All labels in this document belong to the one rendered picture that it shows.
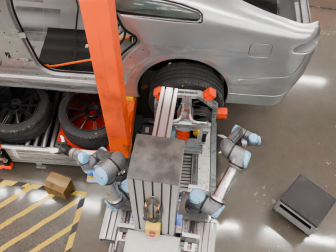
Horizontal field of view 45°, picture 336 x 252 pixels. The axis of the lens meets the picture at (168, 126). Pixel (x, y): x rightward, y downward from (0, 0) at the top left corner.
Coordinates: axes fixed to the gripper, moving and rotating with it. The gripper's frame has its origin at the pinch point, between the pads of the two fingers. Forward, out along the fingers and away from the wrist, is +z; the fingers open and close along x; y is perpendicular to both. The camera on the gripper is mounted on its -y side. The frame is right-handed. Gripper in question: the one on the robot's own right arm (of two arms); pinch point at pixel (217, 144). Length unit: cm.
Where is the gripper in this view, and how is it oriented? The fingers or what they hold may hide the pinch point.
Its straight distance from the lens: 344.5
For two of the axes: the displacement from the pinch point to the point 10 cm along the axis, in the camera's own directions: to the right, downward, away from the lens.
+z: -9.8, 0.9, 1.8
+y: -2.0, -1.8, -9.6
